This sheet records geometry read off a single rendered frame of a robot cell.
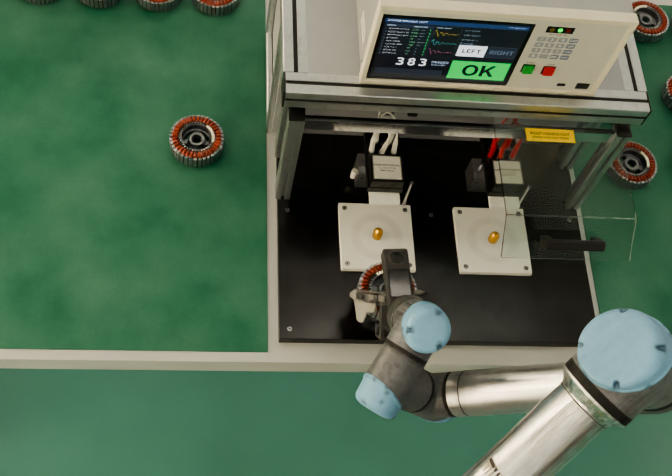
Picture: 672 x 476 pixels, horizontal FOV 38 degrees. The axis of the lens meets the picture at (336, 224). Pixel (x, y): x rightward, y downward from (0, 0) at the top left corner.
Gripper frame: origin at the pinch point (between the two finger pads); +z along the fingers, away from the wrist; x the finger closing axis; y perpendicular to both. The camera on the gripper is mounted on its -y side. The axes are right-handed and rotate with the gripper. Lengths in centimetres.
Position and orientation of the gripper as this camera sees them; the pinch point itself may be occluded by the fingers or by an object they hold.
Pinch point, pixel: (386, 291)
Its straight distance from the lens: 184.8
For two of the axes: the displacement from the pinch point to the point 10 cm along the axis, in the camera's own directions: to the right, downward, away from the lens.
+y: -0.3, 10.0, 0.4
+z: -1.4, -0.4, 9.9
